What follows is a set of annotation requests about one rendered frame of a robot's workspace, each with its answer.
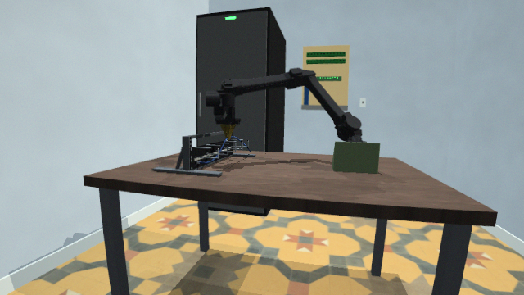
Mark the black patch panel rack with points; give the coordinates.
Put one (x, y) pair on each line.
(191, 162)

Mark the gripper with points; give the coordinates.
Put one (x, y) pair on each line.
(226, 124)

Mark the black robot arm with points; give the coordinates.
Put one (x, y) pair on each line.
(351, 124)

